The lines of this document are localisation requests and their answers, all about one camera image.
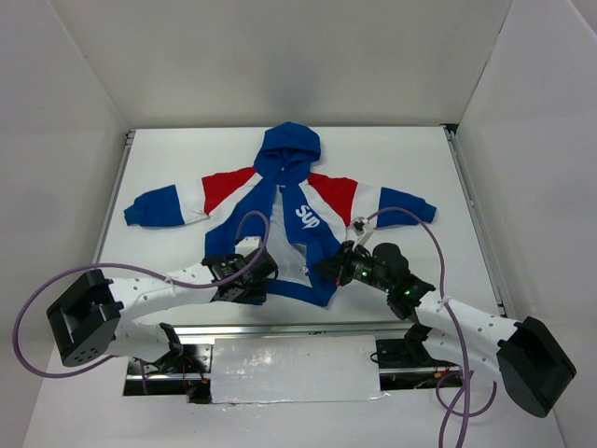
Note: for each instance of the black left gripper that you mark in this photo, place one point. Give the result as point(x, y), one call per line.
point(263, 269)

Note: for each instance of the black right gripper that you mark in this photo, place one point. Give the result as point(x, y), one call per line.
point(340, 266)

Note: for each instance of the blue red white hooded jacket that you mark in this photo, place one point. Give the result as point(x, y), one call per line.
point(305, 216)

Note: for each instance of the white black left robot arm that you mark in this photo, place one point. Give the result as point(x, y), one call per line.
point(99, 316)

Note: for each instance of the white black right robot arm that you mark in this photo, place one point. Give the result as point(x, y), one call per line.
point(522, 355)

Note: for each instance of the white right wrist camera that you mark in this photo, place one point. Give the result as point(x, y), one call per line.
point(362, 229)

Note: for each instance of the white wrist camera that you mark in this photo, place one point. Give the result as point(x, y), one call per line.
point(247, 245)
point(362, 229)

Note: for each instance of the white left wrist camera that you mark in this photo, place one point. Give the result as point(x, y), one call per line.
point(247, 245)

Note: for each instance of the aluminium front frame rail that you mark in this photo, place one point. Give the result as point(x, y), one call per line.
point(392, 328)

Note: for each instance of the aluminium right side rail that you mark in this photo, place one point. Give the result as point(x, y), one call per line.
point(499, 286)

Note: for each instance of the aluminium left side rail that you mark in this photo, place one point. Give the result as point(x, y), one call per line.
point(114, 195)

